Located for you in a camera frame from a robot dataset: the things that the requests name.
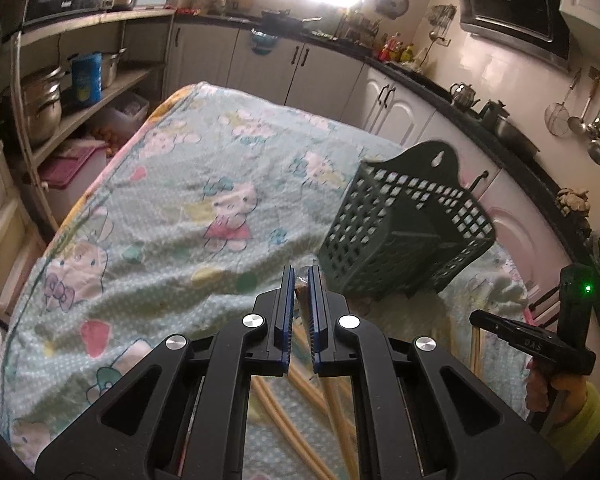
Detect blue hanging bin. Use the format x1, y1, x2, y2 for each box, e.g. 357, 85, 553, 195
250, 29, 278, 56

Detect stacked steel pots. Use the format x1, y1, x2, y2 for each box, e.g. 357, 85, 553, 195
20, 66, 65, 146

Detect steel pot on shelf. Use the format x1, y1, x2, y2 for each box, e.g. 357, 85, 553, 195
102, 48, 126, 89

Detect dark green utensil basket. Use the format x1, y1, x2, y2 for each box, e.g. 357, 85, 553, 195
318, 141, 495, 297

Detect pink lidded storage box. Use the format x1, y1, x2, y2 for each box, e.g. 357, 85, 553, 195
38, 139, 107, 223

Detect person's right hand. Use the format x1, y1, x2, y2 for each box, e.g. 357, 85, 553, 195
526, 361, 588, 418

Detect hanging steel ladle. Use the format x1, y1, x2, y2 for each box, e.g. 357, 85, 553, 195
568, 78, 600, 136

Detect red sauce bottles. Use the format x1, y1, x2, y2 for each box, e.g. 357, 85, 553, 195
377, 32, 415, 63

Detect black range hood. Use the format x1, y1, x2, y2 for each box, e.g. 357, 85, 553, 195
460, 0, 570, 70

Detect black frying pan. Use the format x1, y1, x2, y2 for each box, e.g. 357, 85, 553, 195
261, 10, 322, 30

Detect Hello Kitty table cloth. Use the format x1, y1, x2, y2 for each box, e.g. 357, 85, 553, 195
0, 83, 528, 479

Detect steel kettle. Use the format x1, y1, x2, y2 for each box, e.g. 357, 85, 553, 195
449, 82, 480, 112

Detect small wall fan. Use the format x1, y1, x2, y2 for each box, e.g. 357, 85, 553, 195
374, 0, 410, 20

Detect steel basin on counter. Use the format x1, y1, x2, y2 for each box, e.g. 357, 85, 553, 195
494, 117, 539, 162

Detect hanging wire strainer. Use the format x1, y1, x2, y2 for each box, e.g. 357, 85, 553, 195
544, 68, 582, 138

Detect blue cylindrical canister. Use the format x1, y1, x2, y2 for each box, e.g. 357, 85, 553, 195
68, 52, 102, 106

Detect dark teapot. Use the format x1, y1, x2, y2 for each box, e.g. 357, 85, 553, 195
478, 100, 509, 131

